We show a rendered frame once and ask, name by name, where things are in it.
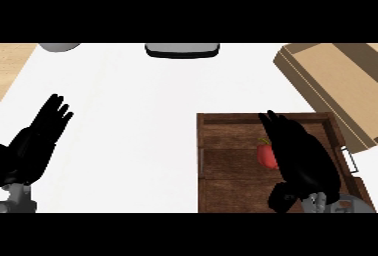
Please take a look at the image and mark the grey and black appliance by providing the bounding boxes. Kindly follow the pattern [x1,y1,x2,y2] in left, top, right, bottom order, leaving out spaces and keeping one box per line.
[143,43,222,60]

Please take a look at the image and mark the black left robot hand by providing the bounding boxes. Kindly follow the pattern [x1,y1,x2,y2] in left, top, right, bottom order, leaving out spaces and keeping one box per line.
[0,93,75,187]

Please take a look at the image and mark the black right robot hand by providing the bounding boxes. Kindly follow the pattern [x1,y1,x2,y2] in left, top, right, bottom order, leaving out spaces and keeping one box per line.
[257,109,343,214]

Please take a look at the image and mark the grey round object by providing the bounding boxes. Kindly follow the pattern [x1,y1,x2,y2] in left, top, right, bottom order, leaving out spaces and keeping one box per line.
[37,43,83,53]

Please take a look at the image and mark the open cardboard box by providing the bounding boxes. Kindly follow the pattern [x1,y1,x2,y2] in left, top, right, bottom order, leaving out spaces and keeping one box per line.
[272,43,378,155]

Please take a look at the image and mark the brown wooden tray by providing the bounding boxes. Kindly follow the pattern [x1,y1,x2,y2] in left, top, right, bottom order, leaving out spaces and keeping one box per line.
[196,112,378,214]

